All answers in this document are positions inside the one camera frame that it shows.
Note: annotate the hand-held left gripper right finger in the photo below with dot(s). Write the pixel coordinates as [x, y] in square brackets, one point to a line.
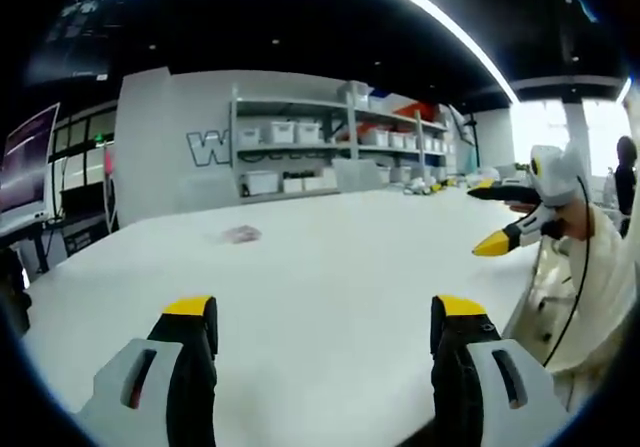
[480, 392]

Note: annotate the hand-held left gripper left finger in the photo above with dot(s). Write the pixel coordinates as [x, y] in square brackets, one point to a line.
[150, 387]

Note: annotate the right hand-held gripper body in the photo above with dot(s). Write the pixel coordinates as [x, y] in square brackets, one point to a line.
[557, 179]

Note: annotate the person's right hand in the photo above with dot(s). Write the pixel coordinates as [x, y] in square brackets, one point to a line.
[572, 219]

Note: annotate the clutter of small tools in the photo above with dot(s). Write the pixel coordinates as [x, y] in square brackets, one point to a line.
[450, 183]

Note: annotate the person's cream coat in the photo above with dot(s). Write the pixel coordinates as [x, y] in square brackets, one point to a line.
[547, 292]

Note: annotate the grey metal shelf unit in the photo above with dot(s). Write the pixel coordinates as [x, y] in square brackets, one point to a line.
[345, 157]

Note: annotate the black chair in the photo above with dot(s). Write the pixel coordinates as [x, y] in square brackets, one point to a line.
[12, 292]

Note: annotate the ceiling light strip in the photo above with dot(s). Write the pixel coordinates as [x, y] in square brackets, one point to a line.
[440, 22]

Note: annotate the row of white storage boxes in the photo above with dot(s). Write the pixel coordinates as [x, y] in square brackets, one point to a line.
[300, 132]

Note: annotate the computer monitor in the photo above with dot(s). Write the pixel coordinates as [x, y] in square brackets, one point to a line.
[27, 167]

